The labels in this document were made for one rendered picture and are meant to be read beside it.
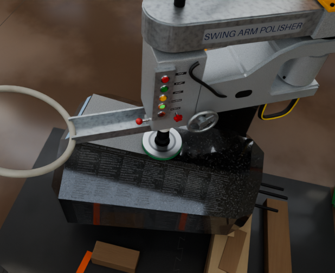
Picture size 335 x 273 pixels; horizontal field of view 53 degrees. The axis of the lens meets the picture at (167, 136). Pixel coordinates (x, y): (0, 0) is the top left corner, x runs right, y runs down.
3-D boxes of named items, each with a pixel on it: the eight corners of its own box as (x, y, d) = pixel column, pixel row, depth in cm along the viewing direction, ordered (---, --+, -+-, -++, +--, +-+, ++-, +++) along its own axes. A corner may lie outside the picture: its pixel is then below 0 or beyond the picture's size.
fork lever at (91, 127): (201, 98, 179) (204, 91, 175) (214, 126, 169) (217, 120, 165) (68, 118, 162) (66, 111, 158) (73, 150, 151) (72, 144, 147)
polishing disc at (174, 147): (175, 123, 192) (175, 122, 191) (186, 154, 180) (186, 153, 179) (139, 129, 187) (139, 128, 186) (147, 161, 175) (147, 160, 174)
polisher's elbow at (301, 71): (268, 64, 172) (282, 31, 156) (300, 58, 176) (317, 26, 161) (287, 90, 161) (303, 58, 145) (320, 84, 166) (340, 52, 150)
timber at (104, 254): (92, 262, 229) (90, 258, 220) (98, 246, 236) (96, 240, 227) (134, 274, 227) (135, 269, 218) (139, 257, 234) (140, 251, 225)
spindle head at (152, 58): (206, 90, 177) (226, 16, 142) (222, 123, 165) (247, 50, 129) (140, 101, 169) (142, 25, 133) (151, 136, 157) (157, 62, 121)
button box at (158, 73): (167, 114, 148) (174, 64, 126) (169, 118, 147) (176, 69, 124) (149, 116, 147) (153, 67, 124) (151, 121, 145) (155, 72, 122)
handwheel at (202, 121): (208, 115, 164) (214, 94, 152) (216, 131, 158) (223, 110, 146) (179, 121, 160) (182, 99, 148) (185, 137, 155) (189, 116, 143)
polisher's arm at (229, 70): (288, 83, 192) (328, 5, 152) (309, 114, 179) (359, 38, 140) (163, 104, 174) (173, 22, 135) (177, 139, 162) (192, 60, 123)
